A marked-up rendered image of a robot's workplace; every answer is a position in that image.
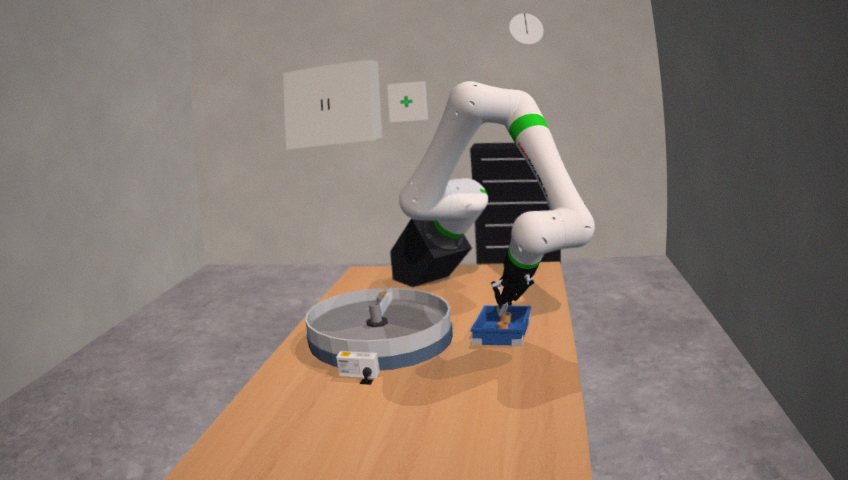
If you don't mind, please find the blue crate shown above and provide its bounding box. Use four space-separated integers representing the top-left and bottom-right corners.
470 305 531 346

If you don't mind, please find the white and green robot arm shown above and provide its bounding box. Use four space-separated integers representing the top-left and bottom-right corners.
399 81 595 282

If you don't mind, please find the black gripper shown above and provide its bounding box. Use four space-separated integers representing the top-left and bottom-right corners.
491 269 534 316

